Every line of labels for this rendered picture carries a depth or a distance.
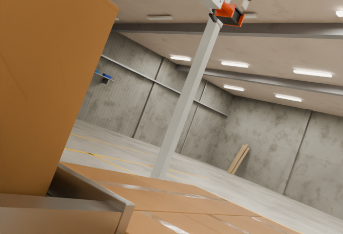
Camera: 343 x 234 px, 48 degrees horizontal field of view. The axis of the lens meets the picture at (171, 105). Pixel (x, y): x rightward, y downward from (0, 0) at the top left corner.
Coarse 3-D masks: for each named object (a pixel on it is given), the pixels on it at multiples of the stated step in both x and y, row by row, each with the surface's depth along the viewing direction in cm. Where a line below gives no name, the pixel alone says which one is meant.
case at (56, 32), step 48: (0, 0) 55; (48, 0) 62; (96, 0) 70; (0, 48) 57; (48, 48) 64; (96, 48) 72; (0, 96) 59; (48, 96) 66; (0, 144) 61; (48, 144) 69; (0, 192) 64
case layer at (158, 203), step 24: (72, 168) 120; (96, 168) 138; (120, 192) 111; (144, 192) 125; (168, 192) 145; (192, 192) 171; (144, 216) 93; (168, 216) 103; (192, 216) 115; (216, 216) 131; (240, 216) 153
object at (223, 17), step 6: (234, 6) 135; (216, 12) 139; (222, 12) 138; (228, 12) 136; (234, 12) 138; (240, 12) 140; (222, 18) 140; (228, 18) 138; (234, 18) 139; (240, 18) 142; (228, 24) 143; (234, 24) 141; (240, 24) 141
